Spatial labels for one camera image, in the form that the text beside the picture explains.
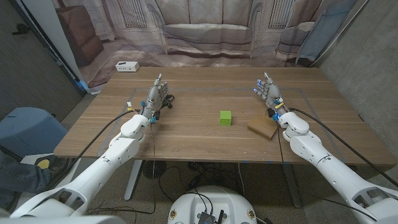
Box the black module with antenna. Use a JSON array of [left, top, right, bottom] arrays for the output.
[[197, 210, 224, 224]]

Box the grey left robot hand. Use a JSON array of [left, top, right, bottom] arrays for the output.
[[139, 73, 170, 124]]

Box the printed sofa room backdrop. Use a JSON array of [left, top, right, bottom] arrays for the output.
[[51, 0, 369, 94]]

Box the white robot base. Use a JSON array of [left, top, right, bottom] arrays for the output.
[[167, 185, 258, 224]]

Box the black grip strengthener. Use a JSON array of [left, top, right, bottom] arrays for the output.
[[154, 94, 175, 121]]

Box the brown wooden board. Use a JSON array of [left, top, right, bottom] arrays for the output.
[[247, 113, 279, 140]]

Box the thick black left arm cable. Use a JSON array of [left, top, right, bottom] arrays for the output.
[[51, 108, 141, 187]]

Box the green block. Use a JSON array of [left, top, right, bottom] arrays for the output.
[[219, 110, 233, 127]]

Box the grey table leg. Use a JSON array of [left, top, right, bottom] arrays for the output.
[[281, 163, 302, 208]]

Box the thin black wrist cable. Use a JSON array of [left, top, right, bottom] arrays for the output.
[[150, 123, 157, 215], [275, 121, 377, 222]]

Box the person in blue jeans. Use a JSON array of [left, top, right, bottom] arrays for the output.
[[0, 152, 52, 209]]

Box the thin black left wrist cable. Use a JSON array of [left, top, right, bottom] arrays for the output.
[[150, 123, 157, 215]]

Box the white power strip box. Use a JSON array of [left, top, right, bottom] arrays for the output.
[[115, 61, 140, 73]]

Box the grey tape outline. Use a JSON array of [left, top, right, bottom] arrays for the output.
[[97, 87, 346, 163]]

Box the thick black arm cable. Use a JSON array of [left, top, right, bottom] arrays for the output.
[[289, 107, 398, 188], [51, 108, 141, 187]]

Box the black round fan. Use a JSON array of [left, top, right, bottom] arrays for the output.
[[142, 160, 167, 180]]

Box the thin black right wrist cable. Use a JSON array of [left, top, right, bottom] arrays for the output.
[[275, 121, 377, 222]]

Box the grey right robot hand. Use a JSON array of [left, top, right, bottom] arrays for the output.
[[253, 72, 285, 121]]

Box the white table leg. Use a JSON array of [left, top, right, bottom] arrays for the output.
[[123, 160, 144, 202]]

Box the blue-grey round stool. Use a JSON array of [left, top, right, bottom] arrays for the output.
[[0, 107, 65, 158]]

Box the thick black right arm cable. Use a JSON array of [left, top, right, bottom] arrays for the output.
[[289, 107, 398, 188]]

